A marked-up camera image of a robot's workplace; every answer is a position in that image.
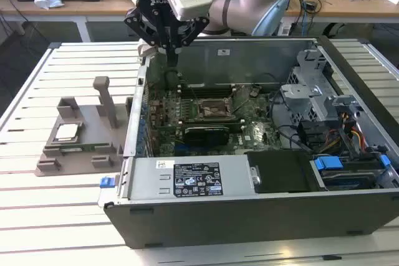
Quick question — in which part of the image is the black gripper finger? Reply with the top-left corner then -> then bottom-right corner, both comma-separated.
124,7 -> 173,67
172,16 -> 210,67

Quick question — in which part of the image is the metal socket cover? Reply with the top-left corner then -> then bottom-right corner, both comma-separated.
231,85 -> 252,114

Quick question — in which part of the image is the silver CPU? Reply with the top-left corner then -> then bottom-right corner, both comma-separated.
54,124 -> 82,142

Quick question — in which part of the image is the CPU socket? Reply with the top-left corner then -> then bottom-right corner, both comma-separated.
195,97 -> 235,121

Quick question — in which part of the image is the crumpled white paper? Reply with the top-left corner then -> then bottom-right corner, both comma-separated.
33,0 -> 65,11

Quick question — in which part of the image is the black graphics card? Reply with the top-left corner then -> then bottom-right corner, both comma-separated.
183,126 -> 231,148

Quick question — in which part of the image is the green motherboard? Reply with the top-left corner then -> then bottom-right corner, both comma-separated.
146,82 -> 283,158

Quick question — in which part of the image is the blue expansion slot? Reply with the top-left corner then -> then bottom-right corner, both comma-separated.
174,145 -> 203,154

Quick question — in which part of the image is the grey parts rack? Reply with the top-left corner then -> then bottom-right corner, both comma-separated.
34,75 -> 133,178

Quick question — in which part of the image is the metal drive cage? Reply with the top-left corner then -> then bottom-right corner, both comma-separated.
279,48 -> 365,130

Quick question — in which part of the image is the green RAM stick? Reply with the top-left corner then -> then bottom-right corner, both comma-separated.
59,143 -> 110,152

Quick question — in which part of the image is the silver power supply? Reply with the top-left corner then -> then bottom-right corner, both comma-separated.
118,155 -> 254,201

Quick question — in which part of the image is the black connector block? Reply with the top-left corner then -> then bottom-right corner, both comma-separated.
297,121 -> 325,148

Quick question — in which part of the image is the black plastic shroud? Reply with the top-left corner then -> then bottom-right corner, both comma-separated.
244,150 -> 320,194

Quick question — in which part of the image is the hard disk in blue carrier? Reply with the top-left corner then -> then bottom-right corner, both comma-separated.
313,156 -> 386,191

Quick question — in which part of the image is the black open PC case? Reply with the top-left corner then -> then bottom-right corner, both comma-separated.
98,36 -> 399,250

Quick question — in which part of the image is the black wire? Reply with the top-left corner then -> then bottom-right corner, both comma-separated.
267,90 -> 312,151

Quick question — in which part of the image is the blue cable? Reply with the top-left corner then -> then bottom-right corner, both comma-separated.
297,0 -> 312,35

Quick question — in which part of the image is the yellow red wire bundle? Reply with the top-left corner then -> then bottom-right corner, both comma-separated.
324,112 -> 365,154

